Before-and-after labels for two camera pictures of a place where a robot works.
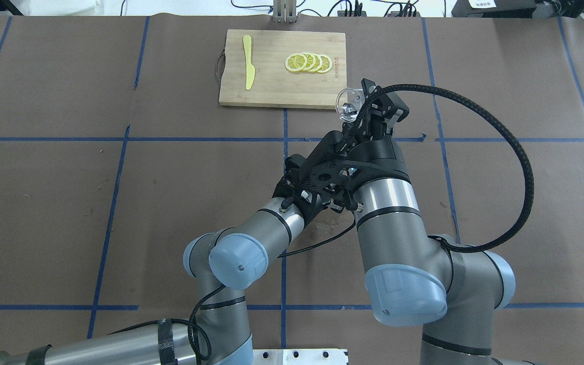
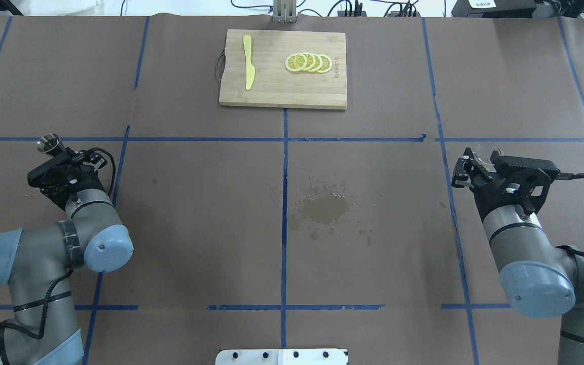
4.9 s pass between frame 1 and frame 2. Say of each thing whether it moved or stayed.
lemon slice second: stayed
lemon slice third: stayed
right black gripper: moved
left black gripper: moved
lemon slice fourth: stayed
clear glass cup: moved
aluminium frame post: stayed
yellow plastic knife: stayed
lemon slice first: stayed
